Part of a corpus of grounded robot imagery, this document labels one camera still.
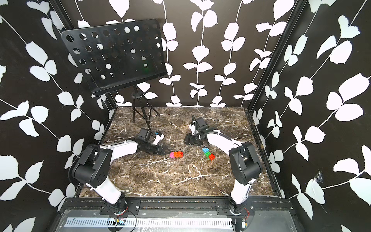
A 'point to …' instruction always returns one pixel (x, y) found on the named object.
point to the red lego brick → (211, 156)
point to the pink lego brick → (171, 155)
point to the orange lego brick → (176, 154)
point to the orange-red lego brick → (180, 154)
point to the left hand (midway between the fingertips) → (167, 150)
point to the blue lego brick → (205, 150)
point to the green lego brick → (207, 154)
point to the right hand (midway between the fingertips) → (185, 139)
